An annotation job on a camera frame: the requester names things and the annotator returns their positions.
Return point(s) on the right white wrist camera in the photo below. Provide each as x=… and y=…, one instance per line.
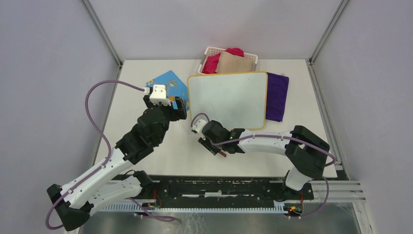
x=198, y=126

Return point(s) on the purple cloth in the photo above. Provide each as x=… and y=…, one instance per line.
x=277, y=88

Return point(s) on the white comb cable duct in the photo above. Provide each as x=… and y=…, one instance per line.
x=128, y=206

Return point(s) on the yellow framed whiteboard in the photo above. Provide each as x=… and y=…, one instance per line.
x=236, y=100

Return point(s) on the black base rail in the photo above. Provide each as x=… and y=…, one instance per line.
x=221, y=192

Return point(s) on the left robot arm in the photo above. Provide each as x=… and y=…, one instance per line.
x=76, y=201

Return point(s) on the red cloth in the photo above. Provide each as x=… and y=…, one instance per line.
x=212, y=60

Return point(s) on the beige cloth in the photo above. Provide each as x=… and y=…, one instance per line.
x=229, y=63

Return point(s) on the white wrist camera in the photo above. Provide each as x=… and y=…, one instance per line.
x=198, y=126
x=159, y=95

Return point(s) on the white plastic basket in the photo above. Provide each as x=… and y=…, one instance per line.
x=246, y=55

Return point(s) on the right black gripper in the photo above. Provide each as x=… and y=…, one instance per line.
x=205, y=143

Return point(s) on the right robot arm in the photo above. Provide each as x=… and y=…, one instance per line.
x=306, y=151

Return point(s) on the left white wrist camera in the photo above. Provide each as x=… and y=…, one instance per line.
x=159, y=95

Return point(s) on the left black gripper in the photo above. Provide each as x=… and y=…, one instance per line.
x=177, y=114

